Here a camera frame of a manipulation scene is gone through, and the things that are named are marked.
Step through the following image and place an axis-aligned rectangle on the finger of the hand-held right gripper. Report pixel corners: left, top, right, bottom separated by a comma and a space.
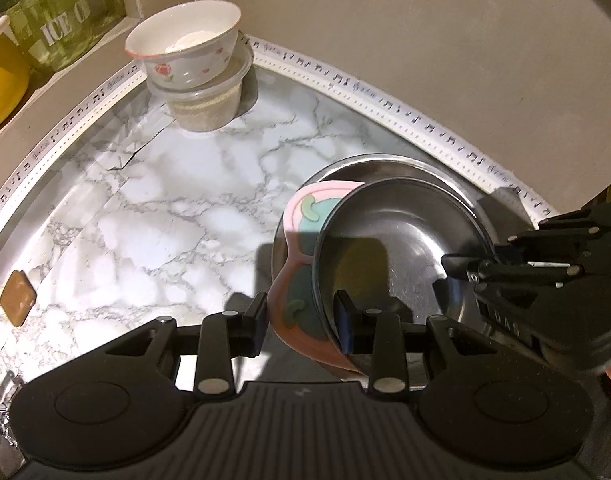
507, 198, 611, 266
441, 254, 585, 289

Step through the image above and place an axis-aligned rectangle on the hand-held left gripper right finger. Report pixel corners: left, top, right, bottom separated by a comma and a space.
333, 289, 491, 395

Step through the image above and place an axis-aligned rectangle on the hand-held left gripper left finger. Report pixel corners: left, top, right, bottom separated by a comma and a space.
105, 292, 269, 396

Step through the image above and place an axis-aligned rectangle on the pink patterned plate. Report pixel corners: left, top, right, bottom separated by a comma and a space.
266, 182, 367, 377

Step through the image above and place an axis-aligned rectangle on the large steel bowl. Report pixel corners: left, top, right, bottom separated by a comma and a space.
270, 153, 537, 363

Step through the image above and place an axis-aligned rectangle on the music note edge tape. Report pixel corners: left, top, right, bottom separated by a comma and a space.
0, 61, 147, 247
239, 34, 552, 222

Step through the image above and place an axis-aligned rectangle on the clear plastic container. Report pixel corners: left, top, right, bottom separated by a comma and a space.
150, 41, 254, 133

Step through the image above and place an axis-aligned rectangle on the brown soap bar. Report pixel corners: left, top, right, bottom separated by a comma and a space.
0, 269, 38, 327

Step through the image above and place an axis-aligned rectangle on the floral ceramic bowl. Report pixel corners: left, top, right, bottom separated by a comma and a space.
124, 0, 242, 89

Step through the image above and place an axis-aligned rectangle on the green glass jar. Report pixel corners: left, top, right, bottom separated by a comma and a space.
0, 0, 124, 74

